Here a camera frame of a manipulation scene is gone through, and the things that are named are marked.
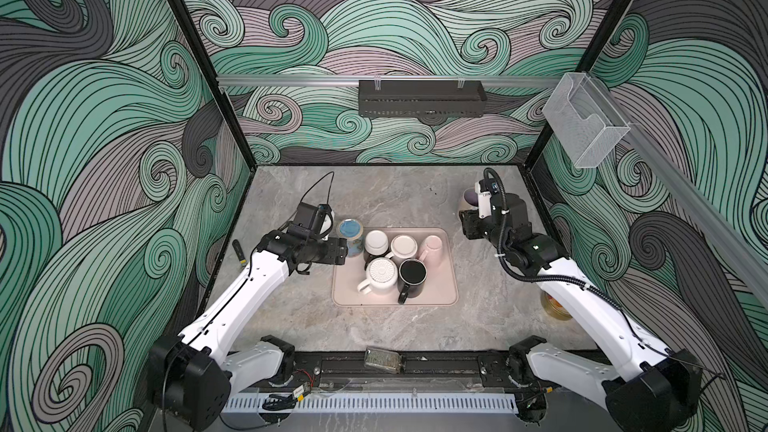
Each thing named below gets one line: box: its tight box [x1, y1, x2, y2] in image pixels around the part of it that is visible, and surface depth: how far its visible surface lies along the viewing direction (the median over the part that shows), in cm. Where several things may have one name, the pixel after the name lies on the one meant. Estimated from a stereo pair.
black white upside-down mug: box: [364, 230, 389, 257], surface depth 89 cm
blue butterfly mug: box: [338, 218, 364, 258], surface depth 89 cm
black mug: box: [398, 258, 428, 305], surface depth 83 cm
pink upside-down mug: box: [419, 235, 444, 267], surface depth 88 cm
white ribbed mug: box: [357, 257, 399, 296], surface depth 83 cm
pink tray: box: [332, 227, 459, 307], surface depth 89 cm
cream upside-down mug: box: [385, 235, 418, 259], surface depth 90 cm
